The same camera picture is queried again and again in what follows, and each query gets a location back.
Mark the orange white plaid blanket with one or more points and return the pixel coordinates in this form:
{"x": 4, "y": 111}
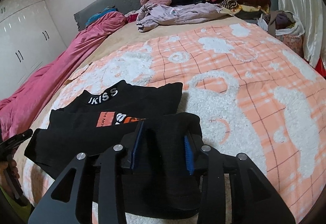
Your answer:
{"x": 252, "y": 93}

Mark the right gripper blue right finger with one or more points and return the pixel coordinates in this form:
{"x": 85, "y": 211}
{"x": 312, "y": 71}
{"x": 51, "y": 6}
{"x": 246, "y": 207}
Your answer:
{"x": 196, "y": 155}

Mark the beige bed sheet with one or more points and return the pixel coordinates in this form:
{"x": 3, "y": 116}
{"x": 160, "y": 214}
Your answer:
{"x": 129, "y": 34}

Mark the black printed t-shirt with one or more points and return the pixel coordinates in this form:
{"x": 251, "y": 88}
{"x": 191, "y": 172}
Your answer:
{"x": 160, "y": 185}

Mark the green sleeve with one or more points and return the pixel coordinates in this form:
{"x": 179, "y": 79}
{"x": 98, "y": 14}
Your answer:
{"x": 22, "y": 211}

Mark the white wardrobe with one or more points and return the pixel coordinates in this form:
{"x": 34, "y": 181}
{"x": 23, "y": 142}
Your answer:
{"x": 29, "y": 40}

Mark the red garment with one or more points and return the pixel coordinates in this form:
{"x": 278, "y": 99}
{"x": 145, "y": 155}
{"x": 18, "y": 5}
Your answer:
{"x": 131, "y": 16}

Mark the bag of dark clothes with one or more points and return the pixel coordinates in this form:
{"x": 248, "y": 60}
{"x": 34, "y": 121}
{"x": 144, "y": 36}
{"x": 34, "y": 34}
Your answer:
{"x": 280, "y": 23}

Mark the lilac crumpled garment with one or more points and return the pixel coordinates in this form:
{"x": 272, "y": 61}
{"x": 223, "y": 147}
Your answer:
{"x": 151, "y": 16}

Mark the pink quilt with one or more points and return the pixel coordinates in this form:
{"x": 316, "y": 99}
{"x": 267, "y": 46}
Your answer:
{"x": 22, "y": 108}

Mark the blue cloth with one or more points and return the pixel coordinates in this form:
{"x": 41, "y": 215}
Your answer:
{"x": 96, "y": 16}

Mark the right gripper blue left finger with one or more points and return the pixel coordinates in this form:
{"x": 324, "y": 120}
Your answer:
{"x": 130, "y": 142}

